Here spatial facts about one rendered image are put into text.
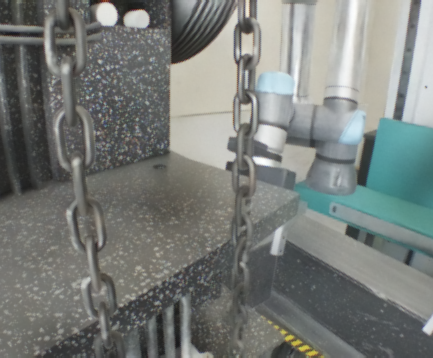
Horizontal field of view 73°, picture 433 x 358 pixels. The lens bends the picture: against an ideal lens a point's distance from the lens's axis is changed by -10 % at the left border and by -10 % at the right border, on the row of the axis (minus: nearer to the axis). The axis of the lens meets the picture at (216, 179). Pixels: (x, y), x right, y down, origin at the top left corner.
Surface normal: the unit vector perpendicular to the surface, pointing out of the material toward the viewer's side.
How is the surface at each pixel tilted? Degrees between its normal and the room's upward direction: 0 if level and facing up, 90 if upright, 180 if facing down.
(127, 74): 90
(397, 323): 90
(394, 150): 90
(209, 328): 0
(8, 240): 0
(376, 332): 90
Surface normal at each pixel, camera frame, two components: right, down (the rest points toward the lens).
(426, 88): -0.72, 0.22
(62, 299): 0.04, -0.93
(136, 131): 0.77, 0.26
